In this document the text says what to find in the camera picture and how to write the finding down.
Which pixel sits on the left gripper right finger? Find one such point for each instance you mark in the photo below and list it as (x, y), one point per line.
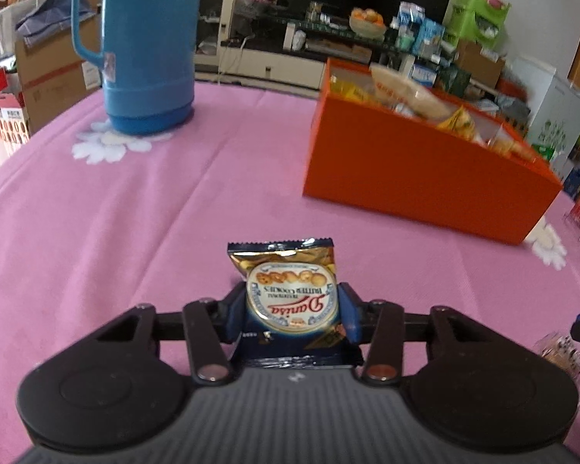
(380, 325)

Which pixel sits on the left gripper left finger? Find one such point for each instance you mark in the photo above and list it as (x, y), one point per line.
(208, 325)

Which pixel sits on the small brown cake packet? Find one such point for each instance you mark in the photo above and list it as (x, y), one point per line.
(560, 349)

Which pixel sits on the navy butter cookies packet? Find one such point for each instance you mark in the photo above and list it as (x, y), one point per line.
(293, 317)

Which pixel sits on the yellow green bean snack packet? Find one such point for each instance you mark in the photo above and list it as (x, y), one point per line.
(460, 123)

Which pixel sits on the beige clear snack bag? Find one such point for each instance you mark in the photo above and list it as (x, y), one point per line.
(393, 88)

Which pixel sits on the pink flowered tablecloth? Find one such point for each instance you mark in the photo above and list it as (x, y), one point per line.
(92, 225)

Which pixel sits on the orange storage box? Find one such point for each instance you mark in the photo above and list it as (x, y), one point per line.
(376, 159)

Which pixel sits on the white mini fridge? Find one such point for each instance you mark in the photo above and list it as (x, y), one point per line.
(554, 119)

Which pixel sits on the white tv cabinet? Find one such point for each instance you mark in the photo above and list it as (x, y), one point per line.
(250, 63)

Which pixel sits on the red carton on floor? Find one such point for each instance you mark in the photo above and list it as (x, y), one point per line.
(14, 129)

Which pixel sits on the fruit bowl with oranges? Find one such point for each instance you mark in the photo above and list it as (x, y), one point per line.
(367, 24)

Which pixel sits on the large cardboard box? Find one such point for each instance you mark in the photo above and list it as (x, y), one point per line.
(53, 78)

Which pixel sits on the green plastic stacked shelf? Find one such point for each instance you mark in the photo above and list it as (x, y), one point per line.
(478, 21)

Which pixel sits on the blue thermos jug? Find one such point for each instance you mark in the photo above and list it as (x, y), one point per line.
(146, 58)

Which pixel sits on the white small glass cabinet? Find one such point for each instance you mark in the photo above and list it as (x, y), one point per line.
(213, 29)

